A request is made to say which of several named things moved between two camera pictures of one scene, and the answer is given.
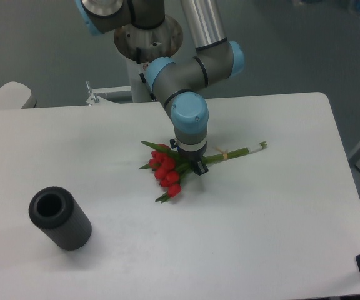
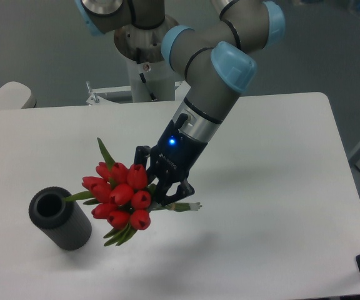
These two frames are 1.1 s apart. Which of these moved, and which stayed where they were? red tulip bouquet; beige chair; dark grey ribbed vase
Moved: red tulip bouquet
Stayed: dark grey ribbed vase; beige chair
